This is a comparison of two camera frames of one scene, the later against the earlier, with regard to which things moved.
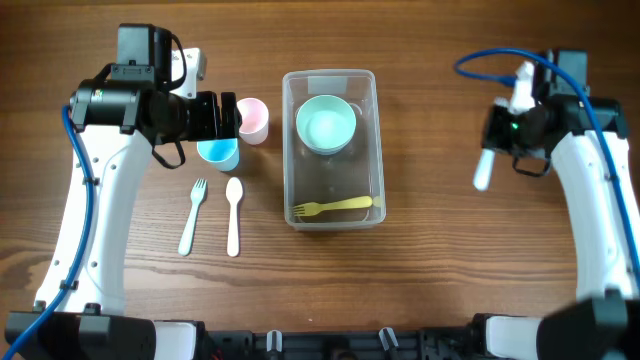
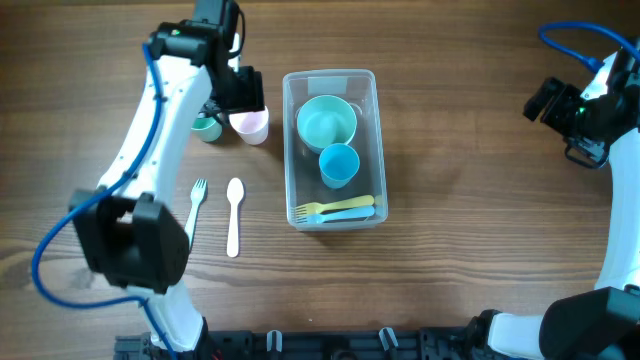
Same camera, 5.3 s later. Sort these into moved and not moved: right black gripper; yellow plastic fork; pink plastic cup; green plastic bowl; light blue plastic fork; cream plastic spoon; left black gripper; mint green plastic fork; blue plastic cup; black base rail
Moved: right black gripper; light blue plastic fork; left black gripper; blue plastic cup
Not moved: black base rail; yellow plastic fork; cream plastic spoon; mint green plastic fork; green plastic bowl; pink plastic cup
